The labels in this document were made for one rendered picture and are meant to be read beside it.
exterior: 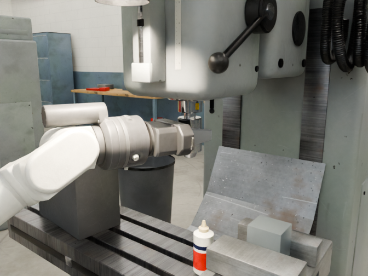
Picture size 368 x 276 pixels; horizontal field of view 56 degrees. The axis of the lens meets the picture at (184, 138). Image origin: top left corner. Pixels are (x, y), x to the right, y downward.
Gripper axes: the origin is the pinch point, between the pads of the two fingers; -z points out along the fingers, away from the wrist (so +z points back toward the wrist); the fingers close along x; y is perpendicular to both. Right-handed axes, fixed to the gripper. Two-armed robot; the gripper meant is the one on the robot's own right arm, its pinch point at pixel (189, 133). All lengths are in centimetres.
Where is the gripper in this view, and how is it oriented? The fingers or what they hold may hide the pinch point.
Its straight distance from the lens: 66.4
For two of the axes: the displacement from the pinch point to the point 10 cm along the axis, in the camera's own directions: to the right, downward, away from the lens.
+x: -5.5, -1.8, 8.2
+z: -8.4, 1.0, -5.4
